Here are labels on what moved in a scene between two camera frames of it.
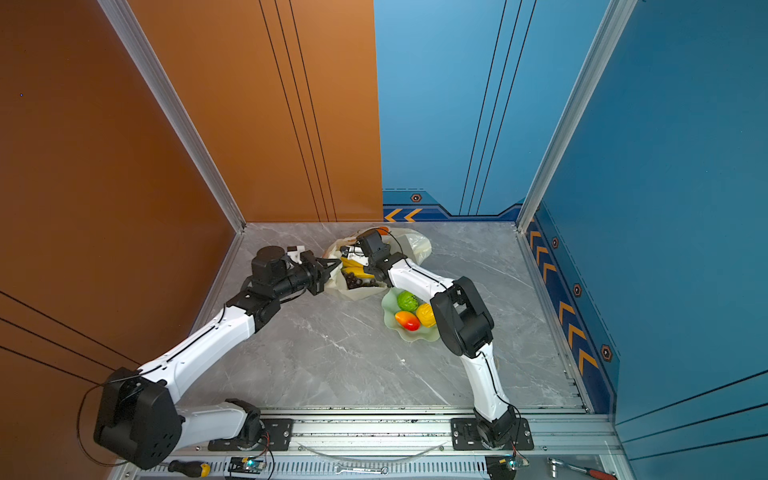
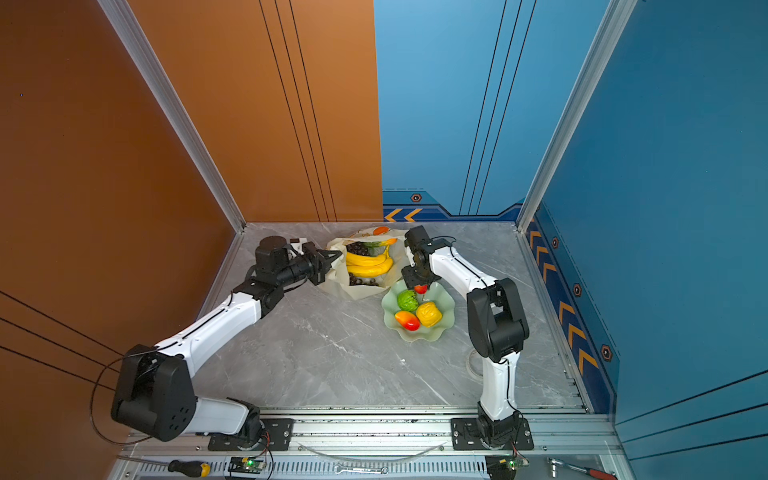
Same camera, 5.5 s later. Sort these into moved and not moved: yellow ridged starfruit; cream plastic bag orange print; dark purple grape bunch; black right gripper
Moved: black right gripper
Not moved: cream plastic bag orange print; dark purple grape bunch; yellow ridged starfruit
